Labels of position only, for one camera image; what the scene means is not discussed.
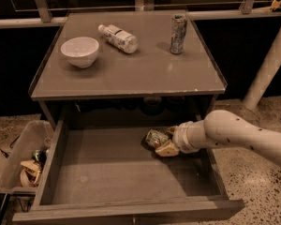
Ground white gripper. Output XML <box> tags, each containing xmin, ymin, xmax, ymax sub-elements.
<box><xmin>155</xmin><ymin>121</ymin><xmax>206</xmax><ymax>157</ymax></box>

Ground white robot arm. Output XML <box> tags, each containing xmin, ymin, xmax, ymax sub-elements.
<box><xmin>155</xmin><ymin>110</ymin><xmax>281</xmax><ymax>167</ymax></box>

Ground open grey top drawer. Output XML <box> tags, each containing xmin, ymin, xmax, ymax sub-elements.
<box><xmin>13</xmin><ymin>115</ymin><xmax>244</xmax><ymax>225</ymax></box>

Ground tall upright drink can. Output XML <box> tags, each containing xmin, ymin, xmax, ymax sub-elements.
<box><xmin>170</xmin><ymin>14</ymin><xmax>187</xmax><ymax>54</ymax></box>

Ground grey cabinet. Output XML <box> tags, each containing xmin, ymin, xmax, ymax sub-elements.
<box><xmin>29</xmin><ymin>10</ymin><xmax>227</xmax><ymax>122</ymax></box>

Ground clear plastic bottle white label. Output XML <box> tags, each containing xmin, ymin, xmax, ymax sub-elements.
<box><xmin>98</xmin><ymin>24</ymin><xmax>139</xmax><ymax>54</ymax></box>

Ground white ceramic bowl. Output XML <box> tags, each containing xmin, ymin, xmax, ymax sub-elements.
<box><xmin>60</xmin><ymin>37</ymin><xmax>99</xmax><ymax>68</ymax></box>

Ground green object in bin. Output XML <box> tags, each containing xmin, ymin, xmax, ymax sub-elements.
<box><xmin>32</xmin><ymin>150</ymin><xmax>47</xmax><ymax>164</ymax></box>

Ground cream objects in bin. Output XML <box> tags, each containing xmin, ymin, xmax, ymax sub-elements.
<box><xmin>20</xmin><ymin>160</ymin><xmax>42</xmax><ymax>188</ymax></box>

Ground clear plastic storage bin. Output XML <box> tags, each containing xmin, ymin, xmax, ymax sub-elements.
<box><xmin>0</xmin><ymin>120</ymin><xmax>54</xmax><ymax>194</ymax></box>

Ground black cable on floor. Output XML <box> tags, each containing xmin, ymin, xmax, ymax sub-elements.
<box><xmin>0</xmin><ymin>134</ymin><xmax>21</xmax><ymax>158</ymax></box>

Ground metal railing frame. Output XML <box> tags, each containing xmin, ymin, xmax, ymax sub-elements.
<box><xmin>0</xmin><ymin>0</ymin><xmax>281</xmax><ymax>30</ymax></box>

